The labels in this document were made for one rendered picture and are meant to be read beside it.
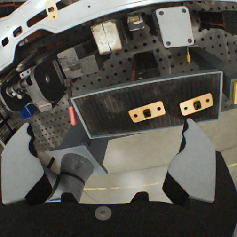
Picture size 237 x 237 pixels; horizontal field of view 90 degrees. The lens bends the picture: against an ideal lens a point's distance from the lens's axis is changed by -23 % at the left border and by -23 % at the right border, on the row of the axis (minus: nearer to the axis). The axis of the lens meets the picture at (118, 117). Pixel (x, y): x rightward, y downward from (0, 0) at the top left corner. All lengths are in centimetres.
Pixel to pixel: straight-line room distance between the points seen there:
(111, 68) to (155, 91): 51
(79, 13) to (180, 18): 30
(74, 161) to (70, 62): 38
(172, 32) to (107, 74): 54
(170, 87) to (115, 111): 14
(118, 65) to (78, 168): 54
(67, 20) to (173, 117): 43
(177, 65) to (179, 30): 47
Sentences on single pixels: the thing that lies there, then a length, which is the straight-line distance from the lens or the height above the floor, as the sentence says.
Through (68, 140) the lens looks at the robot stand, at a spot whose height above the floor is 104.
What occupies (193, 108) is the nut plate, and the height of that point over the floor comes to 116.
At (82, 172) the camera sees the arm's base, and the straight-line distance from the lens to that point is 62.
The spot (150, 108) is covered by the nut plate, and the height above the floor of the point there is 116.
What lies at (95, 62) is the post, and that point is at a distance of 40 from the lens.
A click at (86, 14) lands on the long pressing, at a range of 50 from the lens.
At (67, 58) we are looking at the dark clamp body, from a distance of 45.
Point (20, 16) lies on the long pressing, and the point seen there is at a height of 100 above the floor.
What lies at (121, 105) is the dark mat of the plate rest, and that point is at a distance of 37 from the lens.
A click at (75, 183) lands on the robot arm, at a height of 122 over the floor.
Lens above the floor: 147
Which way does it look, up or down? 53 degrees down
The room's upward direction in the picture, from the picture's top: 167 degrees counter-clockwise
